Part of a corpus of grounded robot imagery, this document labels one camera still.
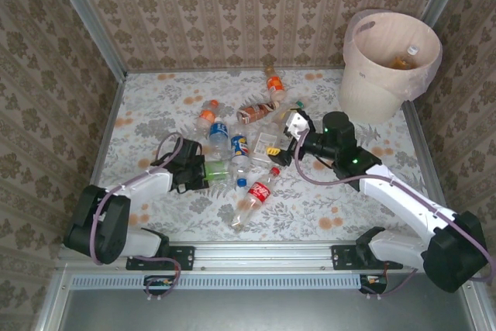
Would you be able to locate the green label clear bottle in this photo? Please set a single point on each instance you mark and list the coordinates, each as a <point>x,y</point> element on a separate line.
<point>217,170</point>

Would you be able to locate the blue label water bottle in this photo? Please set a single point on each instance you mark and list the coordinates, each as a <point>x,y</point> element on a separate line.
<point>219,131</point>

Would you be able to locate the blue Pepsi plastic bottle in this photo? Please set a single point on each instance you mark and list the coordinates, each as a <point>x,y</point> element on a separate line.
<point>239,147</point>

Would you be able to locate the brown label plastic bottle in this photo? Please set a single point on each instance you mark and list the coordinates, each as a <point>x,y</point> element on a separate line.
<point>253,112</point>

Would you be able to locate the orange label orange cap bottle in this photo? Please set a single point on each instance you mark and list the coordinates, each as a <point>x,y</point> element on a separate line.
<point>208,116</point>

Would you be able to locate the clear bottle green cap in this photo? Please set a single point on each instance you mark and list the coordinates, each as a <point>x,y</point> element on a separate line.
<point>298,105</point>

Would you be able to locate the orange label juice bottle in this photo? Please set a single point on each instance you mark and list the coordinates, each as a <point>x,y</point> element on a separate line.
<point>275,85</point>

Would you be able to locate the gold red label bottle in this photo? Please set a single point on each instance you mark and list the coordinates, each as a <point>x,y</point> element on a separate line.
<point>399,63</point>

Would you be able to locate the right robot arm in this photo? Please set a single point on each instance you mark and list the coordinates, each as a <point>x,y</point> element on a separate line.
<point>403,199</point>

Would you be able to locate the beige round waste bin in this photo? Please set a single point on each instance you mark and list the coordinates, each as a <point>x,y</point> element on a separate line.
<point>368,90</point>

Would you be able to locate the translucent plastic bin liner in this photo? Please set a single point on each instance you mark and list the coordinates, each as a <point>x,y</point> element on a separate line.
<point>420,83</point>

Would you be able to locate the white label clear bottle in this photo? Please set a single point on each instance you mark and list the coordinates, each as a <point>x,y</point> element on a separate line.
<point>263,143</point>

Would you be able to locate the red Coca-Cola plastic bottle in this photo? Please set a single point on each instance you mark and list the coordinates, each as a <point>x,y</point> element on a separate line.
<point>259,191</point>

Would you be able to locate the floral patterned table cover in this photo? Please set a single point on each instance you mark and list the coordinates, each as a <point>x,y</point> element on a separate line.
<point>174,211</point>

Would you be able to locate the grey sheet metal panel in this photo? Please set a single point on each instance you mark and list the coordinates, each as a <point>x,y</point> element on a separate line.
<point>252,311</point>

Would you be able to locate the aluminium rear frame rail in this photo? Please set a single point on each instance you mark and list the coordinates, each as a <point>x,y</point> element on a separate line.
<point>193,71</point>

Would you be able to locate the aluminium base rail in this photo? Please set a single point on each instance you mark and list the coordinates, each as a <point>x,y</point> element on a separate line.
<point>263,255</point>

